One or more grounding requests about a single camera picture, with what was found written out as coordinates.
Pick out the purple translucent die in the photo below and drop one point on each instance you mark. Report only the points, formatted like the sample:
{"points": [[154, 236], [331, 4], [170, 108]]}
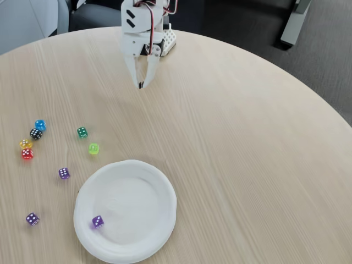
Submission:
{"points": [[64, 173], [98, 221], [32, 219]]}

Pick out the white paper plate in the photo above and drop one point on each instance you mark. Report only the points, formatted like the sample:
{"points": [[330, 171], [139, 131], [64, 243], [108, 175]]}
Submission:
{"points": [[132, 203]]}

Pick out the dark office chair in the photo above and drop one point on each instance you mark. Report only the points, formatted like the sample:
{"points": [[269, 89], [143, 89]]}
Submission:
{"points": [[90, 16]]}

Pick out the dark green translucent die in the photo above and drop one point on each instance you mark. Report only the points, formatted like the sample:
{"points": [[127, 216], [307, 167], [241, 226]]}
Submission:
{"points": [[82, 132]]}

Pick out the lime green translucent die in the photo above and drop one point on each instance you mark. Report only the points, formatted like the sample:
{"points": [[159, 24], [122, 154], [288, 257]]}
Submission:
{"points": [[93, 148]]}

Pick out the blue translucent die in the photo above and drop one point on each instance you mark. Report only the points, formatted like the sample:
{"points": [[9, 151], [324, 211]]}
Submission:
{"points": [[40, 125]]}

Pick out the black die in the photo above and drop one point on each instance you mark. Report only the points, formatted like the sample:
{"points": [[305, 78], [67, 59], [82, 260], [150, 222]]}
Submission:
{"points": [[36, 134]]}

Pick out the yellow translucent die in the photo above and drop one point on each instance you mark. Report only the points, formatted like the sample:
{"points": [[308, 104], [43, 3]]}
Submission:
{"points": [[25, 143]]}

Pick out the red translucent die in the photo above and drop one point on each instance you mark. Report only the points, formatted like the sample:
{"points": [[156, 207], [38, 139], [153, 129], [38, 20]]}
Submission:
{"points": [[27, 153]]}

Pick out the grey desk leg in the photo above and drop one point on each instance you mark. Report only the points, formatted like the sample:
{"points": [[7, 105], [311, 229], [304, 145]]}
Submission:
{"points": [[291, 27]]}

